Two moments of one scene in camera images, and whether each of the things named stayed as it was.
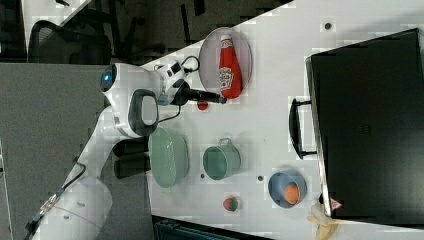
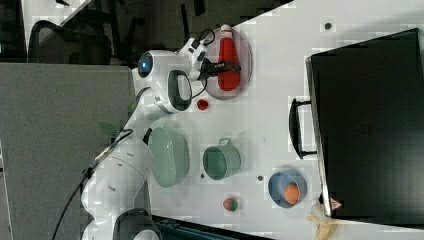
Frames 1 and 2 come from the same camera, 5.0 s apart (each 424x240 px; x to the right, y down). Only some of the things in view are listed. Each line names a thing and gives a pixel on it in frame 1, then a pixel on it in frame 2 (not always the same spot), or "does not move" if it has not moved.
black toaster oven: [365, 122] does not move
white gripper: [169, 72] to [199, 67]
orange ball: [292, 194] does not move
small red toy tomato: [202, 105] does not move
